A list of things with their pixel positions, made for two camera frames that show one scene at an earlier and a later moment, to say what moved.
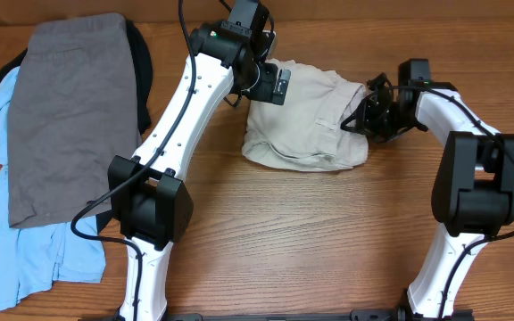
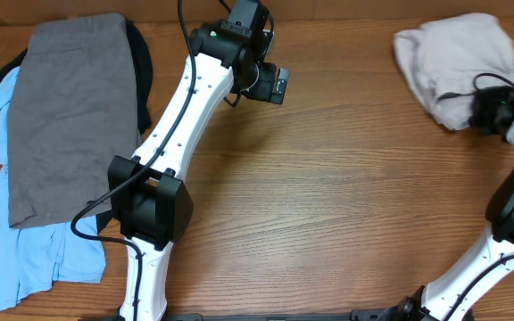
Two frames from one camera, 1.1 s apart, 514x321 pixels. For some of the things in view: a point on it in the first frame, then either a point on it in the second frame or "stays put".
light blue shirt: (22, 261) stays put
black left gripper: (265, 90) stays put
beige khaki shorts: (305, 133) to (446, 59)
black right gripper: (362, 122) to (480, 99)
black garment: (143, 82) stays put
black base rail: (364, 316) stays put
